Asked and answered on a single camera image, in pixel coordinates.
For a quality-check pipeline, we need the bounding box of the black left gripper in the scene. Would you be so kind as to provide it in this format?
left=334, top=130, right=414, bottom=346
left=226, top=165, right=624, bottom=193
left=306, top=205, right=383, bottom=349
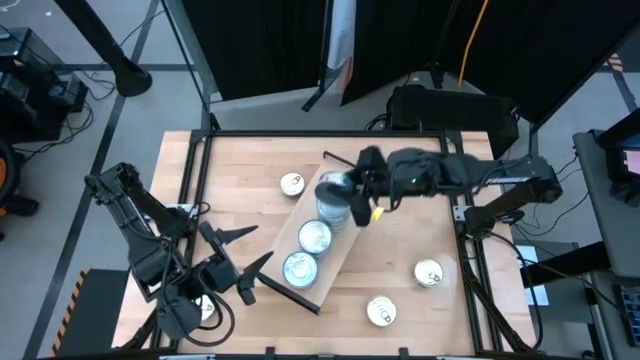
left=197, top=219, right=276, bottom=307

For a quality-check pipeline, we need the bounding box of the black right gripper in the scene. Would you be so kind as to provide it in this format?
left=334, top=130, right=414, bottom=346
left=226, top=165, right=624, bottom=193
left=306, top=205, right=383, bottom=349
left=313, top=145, right=396, bottom=229

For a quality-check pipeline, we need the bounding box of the black electronics stack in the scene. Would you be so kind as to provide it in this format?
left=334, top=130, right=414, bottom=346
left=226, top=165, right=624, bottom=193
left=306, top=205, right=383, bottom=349
left=0, top=27, right=90, bottom=144

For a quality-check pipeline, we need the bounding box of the pink blue gold-lidded can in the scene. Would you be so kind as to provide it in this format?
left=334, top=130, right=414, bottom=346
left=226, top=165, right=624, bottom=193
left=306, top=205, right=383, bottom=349
left=198, top=294, right=217, bottom=322
left=413, top=257, right=445, bottom=289
left=366, top=295, right=398, bottom=328
left=279, top=171, right=306, bottom=198

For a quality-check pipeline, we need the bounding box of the black light stand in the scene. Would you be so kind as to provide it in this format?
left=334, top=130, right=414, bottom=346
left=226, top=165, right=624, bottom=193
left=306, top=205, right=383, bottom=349
left=300, top=0, right=334, bottom=114
left=427, top=0, right=461, bottom=91

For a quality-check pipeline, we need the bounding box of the black equipment case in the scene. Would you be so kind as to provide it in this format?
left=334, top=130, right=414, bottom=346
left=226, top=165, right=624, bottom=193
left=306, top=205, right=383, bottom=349
left=385, top=84, right=521, bottom=161

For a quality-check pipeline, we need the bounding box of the white fabric strip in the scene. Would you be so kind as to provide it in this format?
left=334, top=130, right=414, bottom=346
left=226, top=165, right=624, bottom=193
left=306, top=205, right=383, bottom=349
left=325, top=0, right=357, bottom=96

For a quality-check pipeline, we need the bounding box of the black hazard-striped floor mat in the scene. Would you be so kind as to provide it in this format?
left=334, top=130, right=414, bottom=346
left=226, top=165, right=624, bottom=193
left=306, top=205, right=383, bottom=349
left=49, top=268, right=131, bottom=359

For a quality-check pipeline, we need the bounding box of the black curtain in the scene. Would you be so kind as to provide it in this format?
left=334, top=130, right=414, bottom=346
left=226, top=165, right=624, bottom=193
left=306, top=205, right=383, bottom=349
left=180, top=0, right=334, bottom=101
left=340, top=0, right=640, bottom=126

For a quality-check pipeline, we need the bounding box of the grey metal beam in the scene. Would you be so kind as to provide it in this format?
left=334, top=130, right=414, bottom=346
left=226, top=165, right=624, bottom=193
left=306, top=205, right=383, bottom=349
left=159, top=0, right=224, bottom=132

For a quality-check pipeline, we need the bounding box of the black desk beam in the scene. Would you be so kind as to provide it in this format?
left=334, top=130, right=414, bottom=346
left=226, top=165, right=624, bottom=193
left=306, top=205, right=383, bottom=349
left=519, top=239, right=609, bottom=289

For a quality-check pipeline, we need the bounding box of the black orange wheeled machine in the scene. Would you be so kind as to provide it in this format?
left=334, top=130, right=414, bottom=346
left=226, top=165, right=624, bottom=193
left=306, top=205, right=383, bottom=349
left=0, top=139, right=41, bottom=241

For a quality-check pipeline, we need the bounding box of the black pole stand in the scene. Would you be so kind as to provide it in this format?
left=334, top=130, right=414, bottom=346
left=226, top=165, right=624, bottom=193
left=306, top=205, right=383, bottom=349
left=53, top=0, right=154, bottom=99

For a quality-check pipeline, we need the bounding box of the grey desk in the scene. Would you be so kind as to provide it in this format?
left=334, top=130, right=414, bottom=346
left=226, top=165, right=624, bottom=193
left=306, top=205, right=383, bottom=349
left=572, top=128, right=640, bottom=279

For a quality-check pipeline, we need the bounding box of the black laptop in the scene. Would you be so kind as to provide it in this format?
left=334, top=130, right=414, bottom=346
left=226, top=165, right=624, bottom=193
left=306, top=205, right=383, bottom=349
left=597, top=107, right=640, bottom=206

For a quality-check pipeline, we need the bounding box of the black keyboard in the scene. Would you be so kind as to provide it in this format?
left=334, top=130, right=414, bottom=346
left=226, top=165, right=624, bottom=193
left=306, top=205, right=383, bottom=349
left=612, top=282, right=640, bottom=349

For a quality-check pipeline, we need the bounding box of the black table frame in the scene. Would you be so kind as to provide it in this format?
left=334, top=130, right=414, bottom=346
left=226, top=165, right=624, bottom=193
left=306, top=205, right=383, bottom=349
left=112, top=128, right=539, bottom=357

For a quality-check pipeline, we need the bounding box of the wooden shelf black metal frame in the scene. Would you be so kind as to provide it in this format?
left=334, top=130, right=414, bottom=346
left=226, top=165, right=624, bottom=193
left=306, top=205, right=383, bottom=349
left=249, top=150, right=386, bottom=316

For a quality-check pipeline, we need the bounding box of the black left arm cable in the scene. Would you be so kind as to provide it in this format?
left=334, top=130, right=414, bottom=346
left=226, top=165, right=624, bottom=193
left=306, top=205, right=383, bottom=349
left=174, top=279, right=237, bottom=350

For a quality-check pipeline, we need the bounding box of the yellow cable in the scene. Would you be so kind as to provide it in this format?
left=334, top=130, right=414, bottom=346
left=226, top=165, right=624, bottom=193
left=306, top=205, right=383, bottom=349
left=456, top=0, right=490, bottom=91

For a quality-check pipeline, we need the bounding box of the black floor cable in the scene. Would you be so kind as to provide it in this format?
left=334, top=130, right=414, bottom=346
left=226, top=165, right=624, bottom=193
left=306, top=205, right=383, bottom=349
left=19, top=74, right=119, bottom=151

